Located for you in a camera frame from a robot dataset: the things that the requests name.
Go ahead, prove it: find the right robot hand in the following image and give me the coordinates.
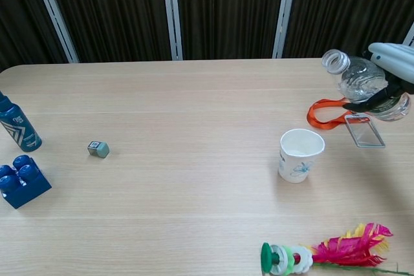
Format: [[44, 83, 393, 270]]
[[342, 42, 414, 114]]

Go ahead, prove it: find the transparent plastic bottle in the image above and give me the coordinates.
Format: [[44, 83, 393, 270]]
[[321, 48, 411, 122]]

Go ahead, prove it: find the white paper cup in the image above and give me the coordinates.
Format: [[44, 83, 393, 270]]
[[278, 129, 325, 184]]

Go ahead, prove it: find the blue spray bottle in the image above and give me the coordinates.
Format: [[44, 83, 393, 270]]
[[0, 90, 43, 153]]

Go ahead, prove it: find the transparent badge holder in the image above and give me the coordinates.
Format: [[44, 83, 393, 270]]
[[344, 113, 386, 149]]

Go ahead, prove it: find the colourful feather shuttlecock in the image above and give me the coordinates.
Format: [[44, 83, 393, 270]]
[[260, 222, 414, 276]]

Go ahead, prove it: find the small grey-green cube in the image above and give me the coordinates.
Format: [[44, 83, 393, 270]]
[[87, 140, 110, 160]]

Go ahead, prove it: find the blue toy brick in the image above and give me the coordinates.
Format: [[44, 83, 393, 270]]
[[0, 154, 52, 209]]

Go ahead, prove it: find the orange lanyard strap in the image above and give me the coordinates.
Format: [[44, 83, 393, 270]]
[[307, 97, 353, 131]]

